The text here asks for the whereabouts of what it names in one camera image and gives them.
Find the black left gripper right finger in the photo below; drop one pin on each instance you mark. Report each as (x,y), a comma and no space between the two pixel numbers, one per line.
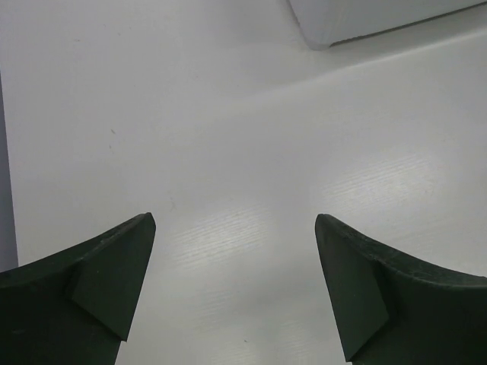
(393,308)

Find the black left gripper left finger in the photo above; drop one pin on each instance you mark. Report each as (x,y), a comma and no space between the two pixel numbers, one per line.
(76,306)

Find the white plastic bin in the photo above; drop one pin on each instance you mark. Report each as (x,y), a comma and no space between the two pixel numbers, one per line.
(325,22)

